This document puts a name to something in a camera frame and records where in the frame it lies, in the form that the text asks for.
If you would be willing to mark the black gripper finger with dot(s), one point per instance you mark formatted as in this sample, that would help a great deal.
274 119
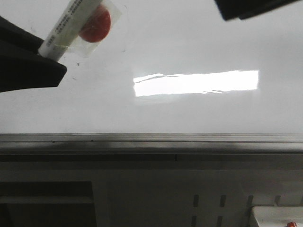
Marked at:
20 65
244 9

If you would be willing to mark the white whiteboard marker pen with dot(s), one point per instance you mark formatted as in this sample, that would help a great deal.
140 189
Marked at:
67 28

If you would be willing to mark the red round magnet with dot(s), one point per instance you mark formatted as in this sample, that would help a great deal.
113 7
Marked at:
97 27

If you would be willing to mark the white whiteboard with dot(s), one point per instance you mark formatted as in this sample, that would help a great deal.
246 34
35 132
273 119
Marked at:
174 66

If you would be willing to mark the grey slotted metal panel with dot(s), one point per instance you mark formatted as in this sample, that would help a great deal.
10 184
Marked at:
191 198

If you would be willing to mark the white bin with red item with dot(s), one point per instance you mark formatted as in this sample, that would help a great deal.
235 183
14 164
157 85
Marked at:
270 216

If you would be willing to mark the aluminium whiteboard frame rail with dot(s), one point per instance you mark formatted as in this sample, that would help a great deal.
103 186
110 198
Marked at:
151 147

